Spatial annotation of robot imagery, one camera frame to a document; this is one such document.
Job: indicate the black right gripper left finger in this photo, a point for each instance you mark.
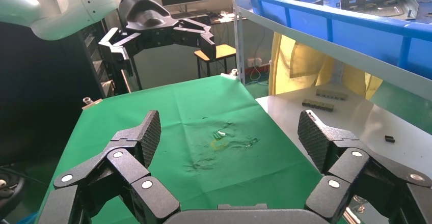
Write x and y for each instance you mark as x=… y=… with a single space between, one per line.
x=135 y=168

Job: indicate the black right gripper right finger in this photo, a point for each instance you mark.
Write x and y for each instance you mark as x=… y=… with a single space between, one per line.
x=347 y=161

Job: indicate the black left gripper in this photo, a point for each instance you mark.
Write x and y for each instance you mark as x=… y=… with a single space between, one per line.
x=148 y=23

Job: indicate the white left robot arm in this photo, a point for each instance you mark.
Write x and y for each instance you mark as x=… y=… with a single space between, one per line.
x=60 y=6

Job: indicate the black keyboard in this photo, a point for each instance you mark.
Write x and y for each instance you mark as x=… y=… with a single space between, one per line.
x=190 y=14

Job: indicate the white flat shelf board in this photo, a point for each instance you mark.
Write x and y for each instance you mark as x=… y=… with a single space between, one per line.
x=371 y=121

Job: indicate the small black part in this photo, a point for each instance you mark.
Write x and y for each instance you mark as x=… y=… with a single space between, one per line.
x=389 y=139

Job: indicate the stool with yellow seat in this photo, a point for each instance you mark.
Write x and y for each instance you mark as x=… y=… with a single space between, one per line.
x=221 y=52

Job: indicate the olive connector strip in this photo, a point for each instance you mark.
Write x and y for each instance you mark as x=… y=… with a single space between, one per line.
x=332 y=94
x=318 y=105

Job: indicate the black equipment cabinet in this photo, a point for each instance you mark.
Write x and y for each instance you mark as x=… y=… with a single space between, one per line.
x=98 y=64

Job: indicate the cluttered office desk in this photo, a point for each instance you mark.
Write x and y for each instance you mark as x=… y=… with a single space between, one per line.
x=222 y=18

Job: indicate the green table cloth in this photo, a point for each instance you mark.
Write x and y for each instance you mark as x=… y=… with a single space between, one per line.
x=202 y=107

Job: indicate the silver binder clip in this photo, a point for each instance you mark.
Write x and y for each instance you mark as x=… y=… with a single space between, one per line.
x=232 y=73
x=90 y=102

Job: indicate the yellow fabric sheet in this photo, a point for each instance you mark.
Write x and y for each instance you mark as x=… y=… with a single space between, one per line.
x=297 y=67

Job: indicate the blue plastic bin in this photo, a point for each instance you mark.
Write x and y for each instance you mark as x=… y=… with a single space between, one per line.
x=354 y=37

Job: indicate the black round base part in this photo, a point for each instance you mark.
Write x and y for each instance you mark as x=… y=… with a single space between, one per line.
x=10 y=192

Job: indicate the perforated white shelf post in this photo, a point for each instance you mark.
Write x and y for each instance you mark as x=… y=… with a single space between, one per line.
x=238 y=30

